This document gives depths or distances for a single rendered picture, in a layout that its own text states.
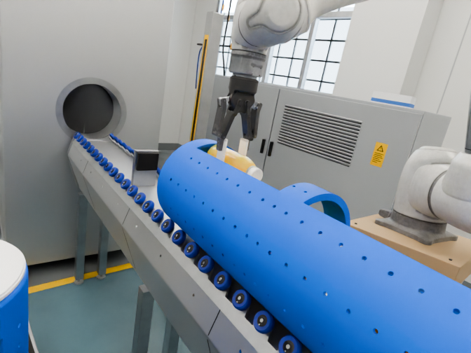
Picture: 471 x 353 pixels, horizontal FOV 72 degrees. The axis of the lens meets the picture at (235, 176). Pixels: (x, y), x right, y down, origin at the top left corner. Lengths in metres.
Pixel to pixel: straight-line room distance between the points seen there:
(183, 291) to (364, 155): 1.60
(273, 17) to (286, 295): 0.49
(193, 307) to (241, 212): 0.32
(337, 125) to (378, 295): 1.88
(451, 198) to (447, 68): 2.54
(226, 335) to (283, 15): 0.67
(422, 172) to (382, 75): 2.29
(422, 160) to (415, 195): 0.11
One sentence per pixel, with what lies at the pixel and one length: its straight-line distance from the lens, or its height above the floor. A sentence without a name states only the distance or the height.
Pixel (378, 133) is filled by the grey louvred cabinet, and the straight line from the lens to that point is 2.19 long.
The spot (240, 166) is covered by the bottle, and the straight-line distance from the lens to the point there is 0.83.
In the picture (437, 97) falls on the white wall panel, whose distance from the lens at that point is 3.43.
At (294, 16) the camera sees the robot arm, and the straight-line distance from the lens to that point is 0.66.
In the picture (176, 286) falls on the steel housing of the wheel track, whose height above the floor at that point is 0.86.
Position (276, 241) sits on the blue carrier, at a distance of 0.61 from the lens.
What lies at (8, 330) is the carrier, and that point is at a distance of 0.70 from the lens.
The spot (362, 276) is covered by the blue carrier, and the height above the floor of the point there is 1.18.
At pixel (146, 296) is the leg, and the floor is 0.61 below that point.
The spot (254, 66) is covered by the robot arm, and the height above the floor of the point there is 1.46.
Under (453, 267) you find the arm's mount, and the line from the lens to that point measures 1.00.
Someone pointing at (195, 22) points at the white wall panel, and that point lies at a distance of 6.05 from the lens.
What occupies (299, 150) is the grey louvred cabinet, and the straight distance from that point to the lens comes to 2.49.
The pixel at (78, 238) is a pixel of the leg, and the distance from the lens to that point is 2.25.
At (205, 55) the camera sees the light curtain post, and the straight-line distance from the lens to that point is 1.63.
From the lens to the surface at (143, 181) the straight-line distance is 1.43.
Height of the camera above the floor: 1.42
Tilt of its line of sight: 16 degrees down
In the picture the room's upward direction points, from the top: 10 degrees clockwise
